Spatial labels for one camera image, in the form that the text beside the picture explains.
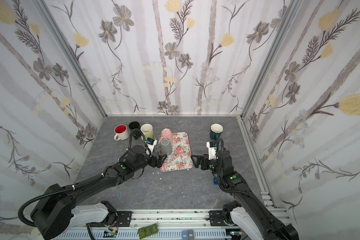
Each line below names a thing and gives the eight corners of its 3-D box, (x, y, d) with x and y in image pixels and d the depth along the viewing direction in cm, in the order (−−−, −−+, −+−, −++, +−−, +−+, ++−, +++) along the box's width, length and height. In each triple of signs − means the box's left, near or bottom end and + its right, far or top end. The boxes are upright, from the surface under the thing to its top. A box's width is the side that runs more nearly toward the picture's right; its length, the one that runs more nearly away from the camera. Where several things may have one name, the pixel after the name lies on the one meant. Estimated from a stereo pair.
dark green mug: (205, 138, 109) (207, 128, 100) (212, 131, 114) (215, 120, 105) (214, 145, 106) (218, 135, 97) (222, 137, 110) (225, 127, 101)
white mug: (117, 143, 107) (113, 135, 100) (116, 133, 112) (112, 126, 105) (132, 139, 109) (128, 131, 102) (130, 130, 114) (127, 122, 108)
